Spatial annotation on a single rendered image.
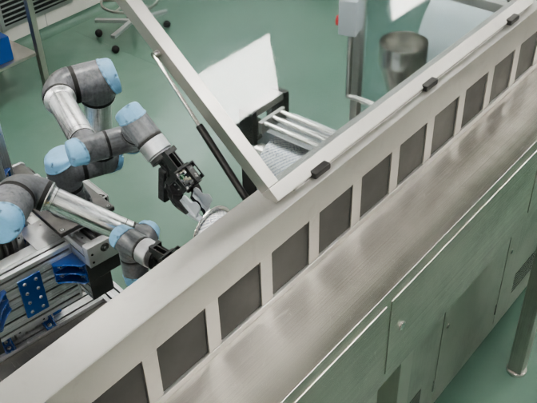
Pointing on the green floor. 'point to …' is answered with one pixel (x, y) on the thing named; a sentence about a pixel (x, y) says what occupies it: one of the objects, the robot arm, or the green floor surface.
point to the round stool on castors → (113, 22)
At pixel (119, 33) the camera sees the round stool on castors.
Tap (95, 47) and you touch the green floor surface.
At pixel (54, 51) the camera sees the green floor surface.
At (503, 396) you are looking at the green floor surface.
